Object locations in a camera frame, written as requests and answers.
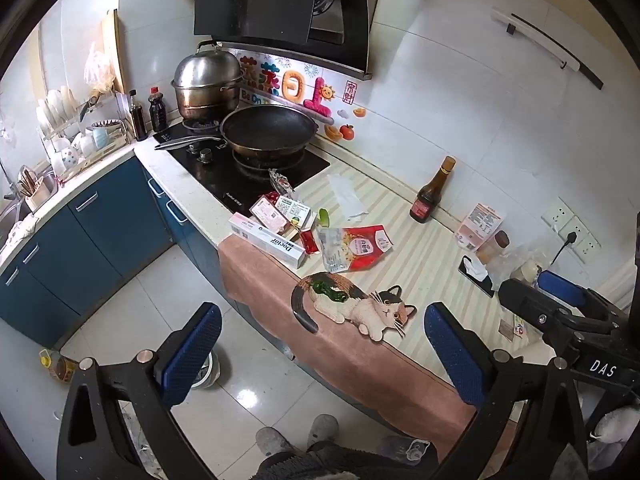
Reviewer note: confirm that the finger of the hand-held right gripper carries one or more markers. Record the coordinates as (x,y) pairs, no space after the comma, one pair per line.
(540,310)
(562,286)

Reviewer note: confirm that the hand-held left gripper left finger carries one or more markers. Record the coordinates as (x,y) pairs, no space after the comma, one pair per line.
(192,355)

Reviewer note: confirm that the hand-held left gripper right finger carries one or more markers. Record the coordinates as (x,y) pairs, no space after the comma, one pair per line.
(457,355)

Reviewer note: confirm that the white trash bin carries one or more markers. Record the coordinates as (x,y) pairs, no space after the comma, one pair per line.
(210,372)

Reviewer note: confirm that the white paper towel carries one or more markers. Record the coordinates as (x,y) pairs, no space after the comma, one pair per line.
(348,197)

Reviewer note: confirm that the printed clear plastic wrapper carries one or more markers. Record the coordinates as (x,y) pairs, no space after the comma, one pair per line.
(280,182)

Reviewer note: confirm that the small white label packet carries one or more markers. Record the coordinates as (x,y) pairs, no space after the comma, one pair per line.
(515,331)

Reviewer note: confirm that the clear bag with jar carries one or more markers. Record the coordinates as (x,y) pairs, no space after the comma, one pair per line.
(525,265)

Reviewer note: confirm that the black power plug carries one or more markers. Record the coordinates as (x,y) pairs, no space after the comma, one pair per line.
(567,242)

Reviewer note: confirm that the white cloth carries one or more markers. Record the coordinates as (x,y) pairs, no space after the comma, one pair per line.
(617,430)

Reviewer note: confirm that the black phone with tissue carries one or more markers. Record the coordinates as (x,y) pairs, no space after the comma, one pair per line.
(475,275)

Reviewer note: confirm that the brown lid spice jar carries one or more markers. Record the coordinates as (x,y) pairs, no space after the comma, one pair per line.
(495,245)

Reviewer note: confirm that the pink paper carton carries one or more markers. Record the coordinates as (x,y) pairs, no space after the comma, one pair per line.
(477,225)

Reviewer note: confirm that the grey cartoon slipper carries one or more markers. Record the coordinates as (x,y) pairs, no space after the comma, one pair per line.
(405,449)

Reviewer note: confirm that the person's grey slipper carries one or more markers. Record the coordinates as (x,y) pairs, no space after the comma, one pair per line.
(322,430)
(274,441)

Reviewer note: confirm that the yellow cap oil bottle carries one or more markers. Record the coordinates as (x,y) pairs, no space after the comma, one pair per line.
(60,366)

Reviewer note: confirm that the white toothpaste box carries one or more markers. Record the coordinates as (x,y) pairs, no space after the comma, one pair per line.
(267,240)

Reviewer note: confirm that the green pepper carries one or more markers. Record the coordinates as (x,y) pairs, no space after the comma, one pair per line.
(327,291)

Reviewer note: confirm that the red and white snack packet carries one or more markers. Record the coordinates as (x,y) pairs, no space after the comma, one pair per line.
(357,247)

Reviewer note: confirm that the blue kitchen cabinets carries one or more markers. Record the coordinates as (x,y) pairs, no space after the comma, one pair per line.
(100,240)

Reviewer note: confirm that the brown glass sauce bottle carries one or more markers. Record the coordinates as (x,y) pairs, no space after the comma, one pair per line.
(431,197)

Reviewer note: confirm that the red sauce sachet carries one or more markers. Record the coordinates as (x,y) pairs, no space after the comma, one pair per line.
(308,242)

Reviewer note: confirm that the pink and green flat packets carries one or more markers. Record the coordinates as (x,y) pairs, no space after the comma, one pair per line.
(280,210)

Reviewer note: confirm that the person's dark pants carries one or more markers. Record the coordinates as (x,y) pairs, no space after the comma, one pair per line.
(325,467)

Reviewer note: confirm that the black glass gas stove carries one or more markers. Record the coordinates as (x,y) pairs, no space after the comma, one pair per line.
(225,175)

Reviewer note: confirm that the green lime wedge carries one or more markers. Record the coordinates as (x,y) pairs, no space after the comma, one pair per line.
(324,217)

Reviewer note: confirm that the chopstick holder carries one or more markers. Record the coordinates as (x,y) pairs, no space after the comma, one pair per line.
(37,190)

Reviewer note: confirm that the steel sink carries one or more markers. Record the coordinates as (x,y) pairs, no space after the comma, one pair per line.
(6,225)

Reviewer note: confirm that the black frying pan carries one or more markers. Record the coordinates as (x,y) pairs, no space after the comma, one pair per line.
(270,127)

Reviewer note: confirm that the wide dark sauce bottle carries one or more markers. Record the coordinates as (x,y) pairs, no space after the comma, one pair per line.
(157,112)

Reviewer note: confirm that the dish rack with bowls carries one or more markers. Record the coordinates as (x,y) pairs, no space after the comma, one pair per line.
(80,130)

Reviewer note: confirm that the steel steamer pot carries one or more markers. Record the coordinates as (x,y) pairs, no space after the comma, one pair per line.
(207,77)

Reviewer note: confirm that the hanging clear plastic bag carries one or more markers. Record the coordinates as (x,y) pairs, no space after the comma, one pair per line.
(99,70)

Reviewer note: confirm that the wooden cutting board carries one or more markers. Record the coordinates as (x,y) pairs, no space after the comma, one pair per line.
(117,50)

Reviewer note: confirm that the black range hood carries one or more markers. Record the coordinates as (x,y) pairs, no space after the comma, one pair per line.
(260,0)

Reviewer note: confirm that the white wall socket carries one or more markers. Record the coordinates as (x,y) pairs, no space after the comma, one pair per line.
(562,220)

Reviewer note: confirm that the wall knife rack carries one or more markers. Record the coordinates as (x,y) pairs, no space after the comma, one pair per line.
(550,45)

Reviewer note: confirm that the colourful wall stickers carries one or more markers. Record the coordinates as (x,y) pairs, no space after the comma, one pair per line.
(295,87)

